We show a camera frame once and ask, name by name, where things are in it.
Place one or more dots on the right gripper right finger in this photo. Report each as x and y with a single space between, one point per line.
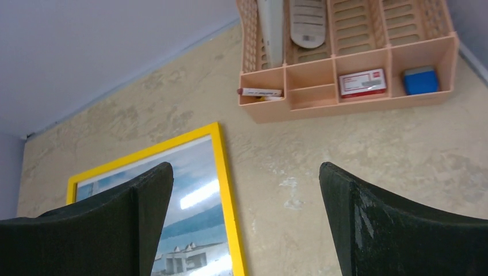
377 232

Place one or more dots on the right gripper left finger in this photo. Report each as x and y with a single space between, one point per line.
115 232

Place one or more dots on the building photo print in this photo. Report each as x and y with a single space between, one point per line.
193 239

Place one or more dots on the red white small box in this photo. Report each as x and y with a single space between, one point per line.
363 83

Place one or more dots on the blue small box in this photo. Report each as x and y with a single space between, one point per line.
420 80

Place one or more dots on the peach desk organizer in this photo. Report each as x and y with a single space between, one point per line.
390 35

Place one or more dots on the white eraser in organizer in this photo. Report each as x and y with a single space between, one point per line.
261 94

